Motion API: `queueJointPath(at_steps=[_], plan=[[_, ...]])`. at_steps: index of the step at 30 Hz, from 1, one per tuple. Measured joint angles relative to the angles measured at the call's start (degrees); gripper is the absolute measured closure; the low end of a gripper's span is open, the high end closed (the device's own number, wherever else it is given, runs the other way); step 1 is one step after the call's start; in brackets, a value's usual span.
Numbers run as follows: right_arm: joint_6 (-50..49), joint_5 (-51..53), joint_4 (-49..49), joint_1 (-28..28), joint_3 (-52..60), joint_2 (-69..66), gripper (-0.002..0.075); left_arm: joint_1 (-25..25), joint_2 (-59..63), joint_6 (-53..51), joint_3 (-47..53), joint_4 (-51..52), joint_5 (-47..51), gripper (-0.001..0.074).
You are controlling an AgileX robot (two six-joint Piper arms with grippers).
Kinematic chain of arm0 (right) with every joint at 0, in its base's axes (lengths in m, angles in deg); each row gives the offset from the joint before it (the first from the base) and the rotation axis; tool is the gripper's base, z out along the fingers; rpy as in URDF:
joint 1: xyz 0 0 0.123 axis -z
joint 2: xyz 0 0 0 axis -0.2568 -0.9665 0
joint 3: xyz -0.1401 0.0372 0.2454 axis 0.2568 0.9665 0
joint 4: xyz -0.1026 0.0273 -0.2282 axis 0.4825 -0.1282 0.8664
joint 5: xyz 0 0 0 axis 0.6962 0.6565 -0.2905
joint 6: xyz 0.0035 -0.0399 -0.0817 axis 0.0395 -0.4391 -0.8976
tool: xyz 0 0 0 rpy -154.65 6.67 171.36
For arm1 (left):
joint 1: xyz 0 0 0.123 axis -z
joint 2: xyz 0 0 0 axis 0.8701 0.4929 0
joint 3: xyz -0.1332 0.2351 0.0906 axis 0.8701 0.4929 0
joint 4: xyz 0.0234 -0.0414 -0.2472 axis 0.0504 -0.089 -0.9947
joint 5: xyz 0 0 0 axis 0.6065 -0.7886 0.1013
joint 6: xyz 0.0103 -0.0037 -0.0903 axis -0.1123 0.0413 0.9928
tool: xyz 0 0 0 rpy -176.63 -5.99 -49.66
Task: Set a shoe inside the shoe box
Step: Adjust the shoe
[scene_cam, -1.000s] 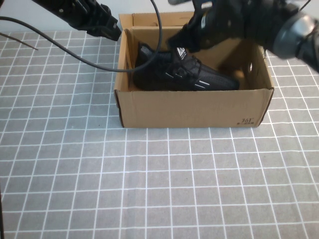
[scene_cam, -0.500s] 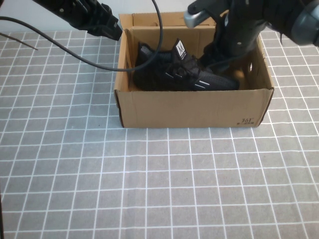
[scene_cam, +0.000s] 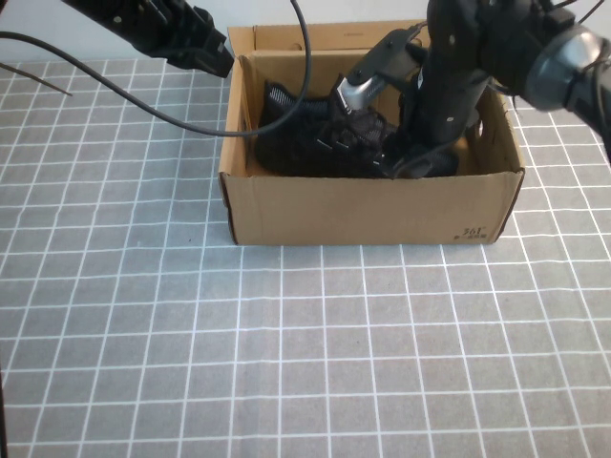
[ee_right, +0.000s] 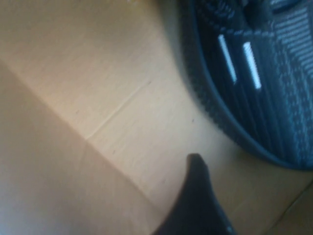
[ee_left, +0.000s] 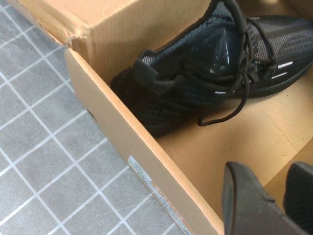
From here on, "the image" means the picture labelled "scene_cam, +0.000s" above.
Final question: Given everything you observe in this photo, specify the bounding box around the black right camera bracket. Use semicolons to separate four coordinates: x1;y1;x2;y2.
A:
346;27;427;92

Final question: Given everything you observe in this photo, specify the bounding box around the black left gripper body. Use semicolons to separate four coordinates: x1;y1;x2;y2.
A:
61;0;195;52

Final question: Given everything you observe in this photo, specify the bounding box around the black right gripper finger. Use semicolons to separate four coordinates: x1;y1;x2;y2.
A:
383;153;424;181
384;131;411;158

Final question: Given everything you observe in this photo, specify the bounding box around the grey checked tablecloth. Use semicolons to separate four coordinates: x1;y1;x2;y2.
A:
0;45;611;458

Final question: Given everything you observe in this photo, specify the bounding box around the black right arm cable loop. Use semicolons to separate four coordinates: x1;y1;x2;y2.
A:
538;0;607;28

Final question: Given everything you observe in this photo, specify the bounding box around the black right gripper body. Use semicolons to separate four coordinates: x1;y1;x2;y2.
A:
399;60;494;155

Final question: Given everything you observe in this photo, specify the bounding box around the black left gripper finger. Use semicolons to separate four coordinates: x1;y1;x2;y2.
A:
183;3;236;70
166;31;230;79

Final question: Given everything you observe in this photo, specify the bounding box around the brown cardboard shoe box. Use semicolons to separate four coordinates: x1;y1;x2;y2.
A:
218;21;526;245

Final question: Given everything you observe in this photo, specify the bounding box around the long black left camera cable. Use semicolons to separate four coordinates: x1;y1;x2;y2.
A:
0;0;315;458

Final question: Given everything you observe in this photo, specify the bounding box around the black mesh sneaker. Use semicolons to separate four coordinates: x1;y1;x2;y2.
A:
252;79;459;179

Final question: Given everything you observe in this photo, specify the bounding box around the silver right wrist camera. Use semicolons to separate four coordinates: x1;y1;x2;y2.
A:
337;72;387;115

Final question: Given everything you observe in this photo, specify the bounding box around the thin loose wire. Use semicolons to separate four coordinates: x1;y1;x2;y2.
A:
0;62;74;98

